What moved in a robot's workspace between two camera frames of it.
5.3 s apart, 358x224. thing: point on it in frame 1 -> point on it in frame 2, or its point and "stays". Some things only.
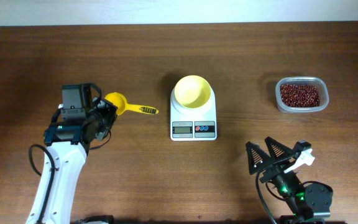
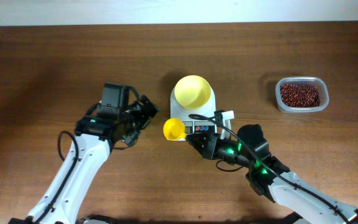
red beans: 299,95 stays
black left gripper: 102,106 -> 139,110
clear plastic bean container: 301,94 stays
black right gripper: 276,168 -> 209,149
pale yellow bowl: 192,91 stays
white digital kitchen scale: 193,124 stays
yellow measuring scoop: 119,100 -> 174,129
